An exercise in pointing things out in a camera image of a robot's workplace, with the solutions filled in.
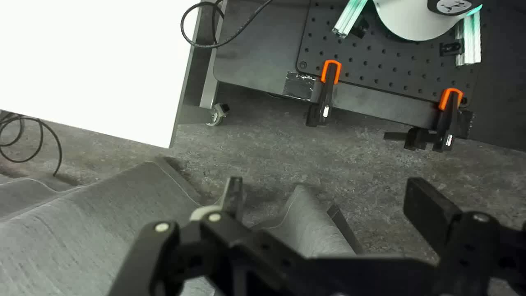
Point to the white table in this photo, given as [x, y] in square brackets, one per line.
[83, 54]

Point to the black robot table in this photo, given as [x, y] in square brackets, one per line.
[253, 49]

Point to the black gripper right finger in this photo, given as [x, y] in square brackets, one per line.
[433, 205]

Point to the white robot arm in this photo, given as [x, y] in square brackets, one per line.
[409, 18]

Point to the white table caster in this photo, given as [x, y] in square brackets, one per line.
[220, 113]

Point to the grey label plate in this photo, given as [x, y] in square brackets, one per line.
[299, 85]

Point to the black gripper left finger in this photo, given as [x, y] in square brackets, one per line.
[233, 194]

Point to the grey fabric curtain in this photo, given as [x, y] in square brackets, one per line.
[83, 235]

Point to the aluminium extrusion piece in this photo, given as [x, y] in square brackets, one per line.
[473, 37]
[348, 18]

